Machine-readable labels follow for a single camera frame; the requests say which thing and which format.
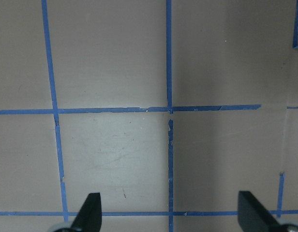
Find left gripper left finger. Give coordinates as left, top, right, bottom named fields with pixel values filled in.
left=70, top=193, right=102, bottom=232

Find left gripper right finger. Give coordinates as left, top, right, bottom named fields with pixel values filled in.
left=238, top=191, right=284, bottom=232

